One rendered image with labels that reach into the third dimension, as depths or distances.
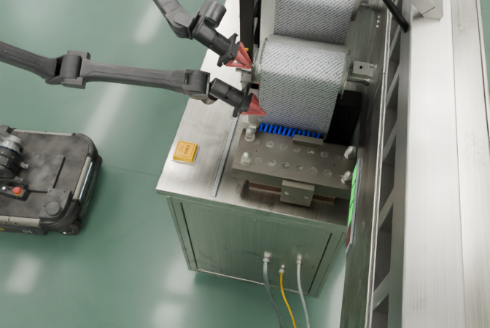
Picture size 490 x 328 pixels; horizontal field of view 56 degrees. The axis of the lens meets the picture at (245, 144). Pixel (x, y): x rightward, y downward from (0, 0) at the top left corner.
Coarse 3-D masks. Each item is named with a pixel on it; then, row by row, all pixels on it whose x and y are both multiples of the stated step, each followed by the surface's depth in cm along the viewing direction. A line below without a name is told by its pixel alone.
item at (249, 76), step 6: (246, 72) 149; (252, 72) 147; (246, 78) 152; (252, 78) 149; (246, 84) 152; (252, 84) 151; (252, 90) 155; (258, 90) 155; (258, 96) 157; (246, 120) 170; (252, 120) 169
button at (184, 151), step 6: (180, 144) 163; (186, 144) 163; (192, 144) 163; (174, 150) 162; (180, 150) 161; (186, 150) 161; (192, 150) 161; (174, 156) 160; (180, 156) 160; (186, 156) 160; (192, 156) 160
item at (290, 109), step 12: (264, 96) 144; (276, 96) 142; (288, 96) 141; (300, 96) 140; (312, 96) 139; (264, 108) 148; (276, 108) 147; (288, 108) 146; (300, 108) 144; (312, 108) 143; (324, 108) 142; (264, 120) 154; (276, 120) 152; (288, 120) 151; (300, 120) 150; (312, 120) 148; (324, 120) 147; (312, 132) 153; (324, 132) 152
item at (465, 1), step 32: (384, 32) 123; (480, 32) 120; (384, 64) 114; (480, 64) 114; (480, 96) 108; (480, 128) 103; (480, 160) 98; (480, 192) 94; (480, 224) 90; (352, 256) 107; (480, 256) 86; (352, 288) 99; (480, 288) 83; (352, 320) 92; (480, 320) 80
